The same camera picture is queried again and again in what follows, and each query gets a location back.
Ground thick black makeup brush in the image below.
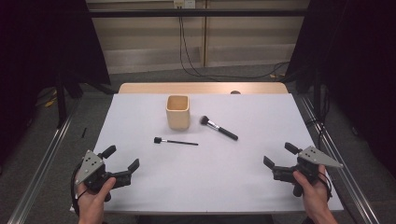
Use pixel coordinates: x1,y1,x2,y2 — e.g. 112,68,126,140
199,115,239,142

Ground wooden table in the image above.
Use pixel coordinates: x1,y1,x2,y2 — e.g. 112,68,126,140
118,81,289,95

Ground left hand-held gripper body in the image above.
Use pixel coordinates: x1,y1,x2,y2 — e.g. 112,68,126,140
74,149,134,203

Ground black wall cable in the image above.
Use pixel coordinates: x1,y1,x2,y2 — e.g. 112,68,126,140
177,17,220,82
181,17,291,80

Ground white table cover sheet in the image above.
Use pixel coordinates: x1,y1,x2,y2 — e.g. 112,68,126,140
69,92,345,216

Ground black floor cables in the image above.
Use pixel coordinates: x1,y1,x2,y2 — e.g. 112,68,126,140
306,90,331,150

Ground right hand-held gripper cable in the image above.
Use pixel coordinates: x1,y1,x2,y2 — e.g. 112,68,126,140
317,171,333,200

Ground black horizontal bar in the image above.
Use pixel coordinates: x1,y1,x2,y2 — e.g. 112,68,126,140
88,8,307,18

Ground black metal stand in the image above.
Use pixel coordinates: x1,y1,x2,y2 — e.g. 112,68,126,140
55,73,83,129

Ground beige square cup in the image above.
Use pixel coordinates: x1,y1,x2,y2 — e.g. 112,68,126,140
165,94,191,131

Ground person's left hand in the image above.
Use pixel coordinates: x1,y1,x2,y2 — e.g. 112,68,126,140
76,177,117,224

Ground left hand-held gripper cable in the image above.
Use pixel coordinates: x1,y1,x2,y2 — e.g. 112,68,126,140
70,162,92,208

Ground aluminium rail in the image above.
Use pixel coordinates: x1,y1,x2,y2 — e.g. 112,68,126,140
298,94,381,224
7,96,83,224

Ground white wall socket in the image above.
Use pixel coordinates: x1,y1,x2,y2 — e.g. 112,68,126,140
173,0,196,9

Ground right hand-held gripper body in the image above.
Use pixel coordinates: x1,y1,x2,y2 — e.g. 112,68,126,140
272,146,345,198

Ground dark curtain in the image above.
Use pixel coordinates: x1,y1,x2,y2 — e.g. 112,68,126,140
0,0,111,162
284,0,396,178

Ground person's right hand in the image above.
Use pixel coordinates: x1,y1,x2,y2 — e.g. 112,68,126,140
292,165,335,217

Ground hand-held gripper cable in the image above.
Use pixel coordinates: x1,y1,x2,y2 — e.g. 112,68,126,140
70,162,92,208
317,171,333,200

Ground thin black makeup brush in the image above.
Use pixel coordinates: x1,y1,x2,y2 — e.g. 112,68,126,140
153,136,199,147

